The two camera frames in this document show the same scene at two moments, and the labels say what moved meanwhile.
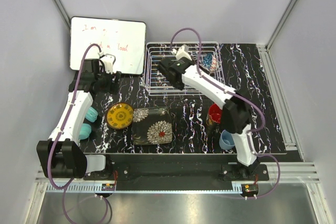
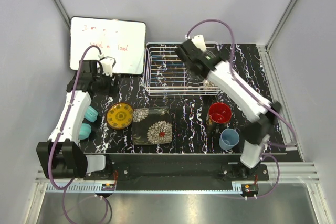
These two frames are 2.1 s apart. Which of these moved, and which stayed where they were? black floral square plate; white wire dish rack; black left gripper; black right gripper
Moved: black right gripper
Stayed: white wire dish rack; black left gripper; black floral square plate
